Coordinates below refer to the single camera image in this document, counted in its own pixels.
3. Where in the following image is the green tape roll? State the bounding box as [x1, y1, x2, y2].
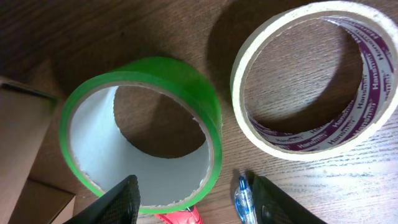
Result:
[59, 57, 223, 214]

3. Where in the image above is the beige masking tape roll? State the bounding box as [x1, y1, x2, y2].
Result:
[230, 1, 397, 161]

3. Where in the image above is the blue ballpoint pen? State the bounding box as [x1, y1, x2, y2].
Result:
[234, 176, 257, 224]

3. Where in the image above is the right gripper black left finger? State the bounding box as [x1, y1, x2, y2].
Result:
[65, 175, 141, 224]

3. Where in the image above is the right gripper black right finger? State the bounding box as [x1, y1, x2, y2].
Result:
[252, 175, 326, 224]

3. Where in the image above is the orange utility knife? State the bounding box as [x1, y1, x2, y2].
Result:
[155, 205, 203, 224]

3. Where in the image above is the brown cardboard box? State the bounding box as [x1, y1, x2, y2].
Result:
[1, 78, 75, 223]

